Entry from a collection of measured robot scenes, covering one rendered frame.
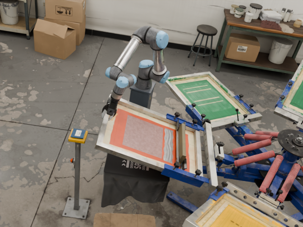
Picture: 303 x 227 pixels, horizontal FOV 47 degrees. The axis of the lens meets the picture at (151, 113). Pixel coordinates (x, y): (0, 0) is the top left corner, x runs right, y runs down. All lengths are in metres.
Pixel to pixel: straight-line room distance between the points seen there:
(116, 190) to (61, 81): 2.74
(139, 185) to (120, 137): 0.41
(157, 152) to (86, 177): 1.43
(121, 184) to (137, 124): 0.46
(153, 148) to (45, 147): 1.85
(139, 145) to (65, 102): 2.40
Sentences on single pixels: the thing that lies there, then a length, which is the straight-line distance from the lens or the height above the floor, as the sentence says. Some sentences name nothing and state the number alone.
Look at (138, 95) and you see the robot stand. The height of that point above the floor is 1.14.
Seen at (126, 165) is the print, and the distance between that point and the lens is 2.61.
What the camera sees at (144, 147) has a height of 1.15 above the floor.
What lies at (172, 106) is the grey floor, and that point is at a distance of 4.89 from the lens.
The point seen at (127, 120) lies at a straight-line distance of 2.62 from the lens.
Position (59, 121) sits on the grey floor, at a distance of 4.43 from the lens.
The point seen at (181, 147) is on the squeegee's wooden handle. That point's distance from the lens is 2.50.
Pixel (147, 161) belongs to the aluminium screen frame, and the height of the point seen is 1.18.
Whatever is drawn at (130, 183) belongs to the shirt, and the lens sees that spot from 2.61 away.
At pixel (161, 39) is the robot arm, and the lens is 2.49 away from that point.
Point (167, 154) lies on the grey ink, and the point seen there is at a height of 1.10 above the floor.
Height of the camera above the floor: 2.85
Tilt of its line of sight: 37 degrees down
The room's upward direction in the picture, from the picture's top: 11 degrees clockwise
